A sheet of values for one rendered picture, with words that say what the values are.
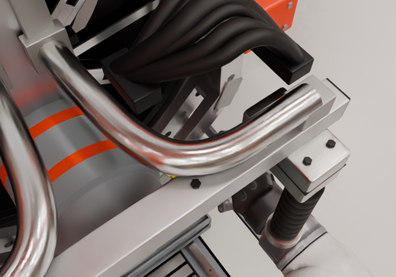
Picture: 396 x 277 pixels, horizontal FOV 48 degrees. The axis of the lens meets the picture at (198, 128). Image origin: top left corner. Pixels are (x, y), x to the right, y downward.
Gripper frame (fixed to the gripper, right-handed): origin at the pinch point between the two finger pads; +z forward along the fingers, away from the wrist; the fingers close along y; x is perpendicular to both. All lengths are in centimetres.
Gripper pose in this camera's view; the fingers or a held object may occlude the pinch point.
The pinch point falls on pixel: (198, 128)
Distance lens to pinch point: 75.5
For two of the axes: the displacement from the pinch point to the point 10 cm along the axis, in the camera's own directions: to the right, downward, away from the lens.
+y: 5.7, -7.3, -3.9
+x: -5.7, -0.1, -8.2
